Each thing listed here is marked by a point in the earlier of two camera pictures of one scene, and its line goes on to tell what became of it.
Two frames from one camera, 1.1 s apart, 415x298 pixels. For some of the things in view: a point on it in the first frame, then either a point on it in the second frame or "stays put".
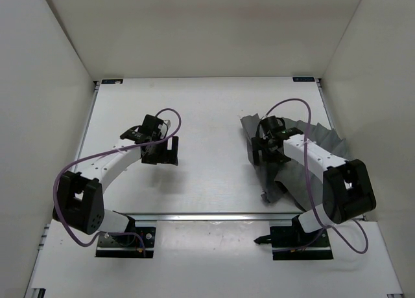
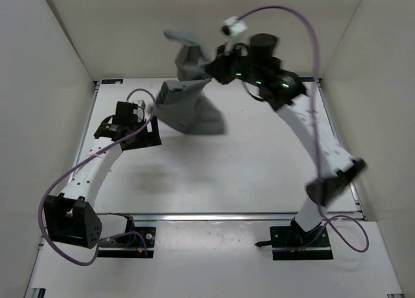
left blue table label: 111,81 stays put
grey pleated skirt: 287,177 → 184,104
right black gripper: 258,144 → 220,69
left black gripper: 166,156 → 152,137
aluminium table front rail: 214,217 stays put
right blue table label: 303,79 stays put
